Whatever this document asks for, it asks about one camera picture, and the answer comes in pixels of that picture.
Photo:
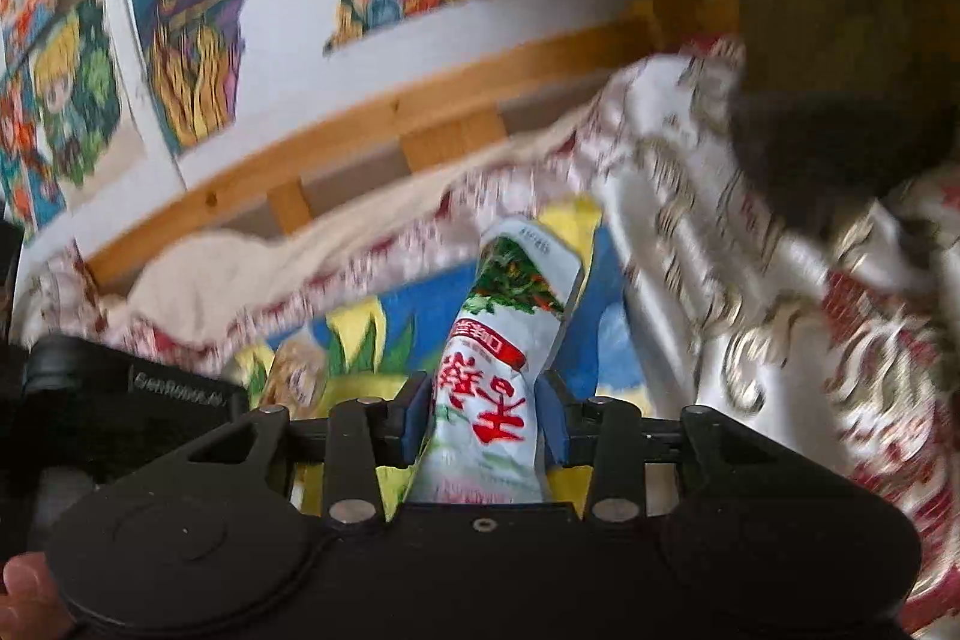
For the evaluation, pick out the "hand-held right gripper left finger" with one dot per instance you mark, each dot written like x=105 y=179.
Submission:
x=414 y=419

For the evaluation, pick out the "white red-lettered snack packet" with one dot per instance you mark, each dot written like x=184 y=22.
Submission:
x=495 y=377

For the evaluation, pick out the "brown snack packet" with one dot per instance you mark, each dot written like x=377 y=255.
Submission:
x=296 y=377

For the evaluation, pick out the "floral satin blanket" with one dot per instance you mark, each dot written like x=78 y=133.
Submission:
x=697 y=175

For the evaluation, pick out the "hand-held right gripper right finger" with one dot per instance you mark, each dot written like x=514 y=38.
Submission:
x=556 y=421

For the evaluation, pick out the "steel tray with colourful lining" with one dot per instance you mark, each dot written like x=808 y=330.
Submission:
x=600 y=340

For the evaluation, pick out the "person's left hand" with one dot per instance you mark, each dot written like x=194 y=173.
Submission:
x=26 y=591

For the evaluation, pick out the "dark cloth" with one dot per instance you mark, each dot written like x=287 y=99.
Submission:
x=847 y=85

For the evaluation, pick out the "cream cloth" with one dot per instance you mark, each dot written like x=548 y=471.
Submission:
x=225 y=280

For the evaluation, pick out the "wooden bed frame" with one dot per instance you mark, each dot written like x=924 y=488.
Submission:
x=420 y=100

